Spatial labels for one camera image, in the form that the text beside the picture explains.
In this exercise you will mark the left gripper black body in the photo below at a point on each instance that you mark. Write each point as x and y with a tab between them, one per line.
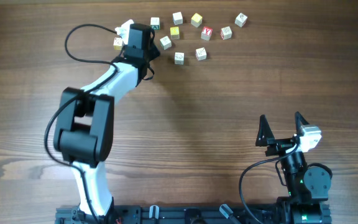
146	54

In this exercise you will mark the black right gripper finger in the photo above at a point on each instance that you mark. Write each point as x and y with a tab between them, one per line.
299	121
265	135

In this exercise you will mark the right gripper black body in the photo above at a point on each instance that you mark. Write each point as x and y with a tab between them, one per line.
279	146

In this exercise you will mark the white block green N side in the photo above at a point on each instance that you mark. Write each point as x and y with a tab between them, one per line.
165	42

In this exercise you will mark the white block with 9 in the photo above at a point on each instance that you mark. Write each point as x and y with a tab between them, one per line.
201	53

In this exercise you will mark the white block red U side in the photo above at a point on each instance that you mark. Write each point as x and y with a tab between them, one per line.
226	33

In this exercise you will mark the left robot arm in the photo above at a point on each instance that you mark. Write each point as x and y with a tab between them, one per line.
84	122

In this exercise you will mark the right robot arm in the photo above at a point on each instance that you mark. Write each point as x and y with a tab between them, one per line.
307	184

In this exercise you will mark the white block yellow side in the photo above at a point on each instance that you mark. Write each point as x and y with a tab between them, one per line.
118	43

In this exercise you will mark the white block green A side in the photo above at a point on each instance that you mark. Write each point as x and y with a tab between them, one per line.
155	23

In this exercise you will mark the white block red M side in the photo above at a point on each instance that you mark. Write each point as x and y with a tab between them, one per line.
179	58

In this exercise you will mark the yellow K block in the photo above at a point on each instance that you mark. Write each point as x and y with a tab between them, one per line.
174	33

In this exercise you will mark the white block blue P side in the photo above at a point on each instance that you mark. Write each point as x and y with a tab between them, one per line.
177	18

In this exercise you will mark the yellow top block far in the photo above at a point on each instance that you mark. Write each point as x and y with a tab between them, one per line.
196	20

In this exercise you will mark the red X block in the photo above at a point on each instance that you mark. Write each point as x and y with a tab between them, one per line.
206	33

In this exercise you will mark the block with K and 6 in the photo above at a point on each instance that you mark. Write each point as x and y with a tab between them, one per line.
241	19

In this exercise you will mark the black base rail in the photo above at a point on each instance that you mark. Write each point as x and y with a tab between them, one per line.
263	213

